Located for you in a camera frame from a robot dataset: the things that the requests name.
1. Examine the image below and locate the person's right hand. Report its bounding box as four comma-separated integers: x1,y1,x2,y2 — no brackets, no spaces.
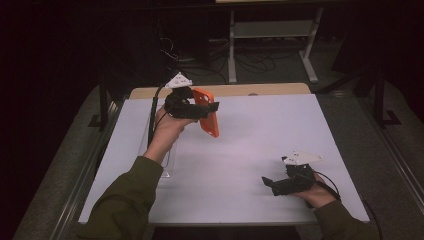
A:
292,172,338,210

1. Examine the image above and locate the clear plastic tray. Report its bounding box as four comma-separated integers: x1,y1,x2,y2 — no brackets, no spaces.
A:
137,103,178,179

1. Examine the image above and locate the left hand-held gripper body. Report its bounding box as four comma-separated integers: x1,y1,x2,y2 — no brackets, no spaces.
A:
163,71,202,121

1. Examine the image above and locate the aluminium rail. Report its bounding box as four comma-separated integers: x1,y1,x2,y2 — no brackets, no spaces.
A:
49,99,122,240
361,96,424,205

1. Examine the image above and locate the bundle of black floor cables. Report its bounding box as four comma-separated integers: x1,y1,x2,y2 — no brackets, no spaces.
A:
159,35,289,86

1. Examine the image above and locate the black metal stand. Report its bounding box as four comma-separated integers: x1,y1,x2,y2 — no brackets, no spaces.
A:
372,62,403,130
87,75,113,132

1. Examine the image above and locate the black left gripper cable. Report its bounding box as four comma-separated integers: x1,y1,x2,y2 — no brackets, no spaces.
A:
147,84,175,148

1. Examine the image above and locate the white desk frame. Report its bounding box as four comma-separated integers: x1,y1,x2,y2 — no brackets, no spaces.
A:
214,0,325,85

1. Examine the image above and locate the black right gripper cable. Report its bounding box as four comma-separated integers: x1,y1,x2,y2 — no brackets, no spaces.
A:
312,170,384,240

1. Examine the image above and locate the orange phone case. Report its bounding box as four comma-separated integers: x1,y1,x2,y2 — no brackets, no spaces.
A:
192,86,221,139

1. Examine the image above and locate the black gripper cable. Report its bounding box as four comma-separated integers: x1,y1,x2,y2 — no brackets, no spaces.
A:
147,84,175,148
312,170,384,240

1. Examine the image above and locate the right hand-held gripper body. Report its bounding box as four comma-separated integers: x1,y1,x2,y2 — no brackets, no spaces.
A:
271,150,324,197

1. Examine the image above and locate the person's left hand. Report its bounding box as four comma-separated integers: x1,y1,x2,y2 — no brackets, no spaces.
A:
143,105,199,165

